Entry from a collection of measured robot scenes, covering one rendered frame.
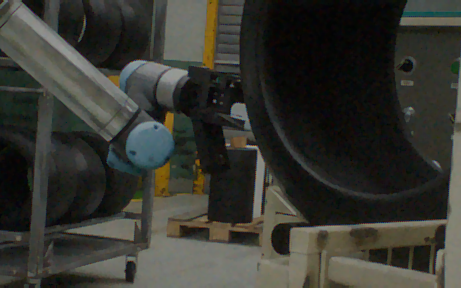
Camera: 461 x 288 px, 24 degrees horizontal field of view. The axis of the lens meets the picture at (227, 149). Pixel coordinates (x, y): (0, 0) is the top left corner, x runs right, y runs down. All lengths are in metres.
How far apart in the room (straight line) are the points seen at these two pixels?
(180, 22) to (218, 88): 9.86
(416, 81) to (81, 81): 0.77
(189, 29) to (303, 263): 10.74
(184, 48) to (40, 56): 9.86
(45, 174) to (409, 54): 2.99
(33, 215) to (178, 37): 6.78
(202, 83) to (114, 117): 0.16
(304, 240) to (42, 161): 4.17
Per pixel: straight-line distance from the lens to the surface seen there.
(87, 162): 5.45
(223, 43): 11.42
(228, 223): 7.87
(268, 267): 1.50
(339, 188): 1.40
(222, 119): 1.67
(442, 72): 2.15
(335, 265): 0.80
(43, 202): 4.96
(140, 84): 1.83
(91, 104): 1.68
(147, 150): 1.68
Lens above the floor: 1.09
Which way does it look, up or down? 3 degrees down
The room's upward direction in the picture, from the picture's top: 4 degrees clockwise
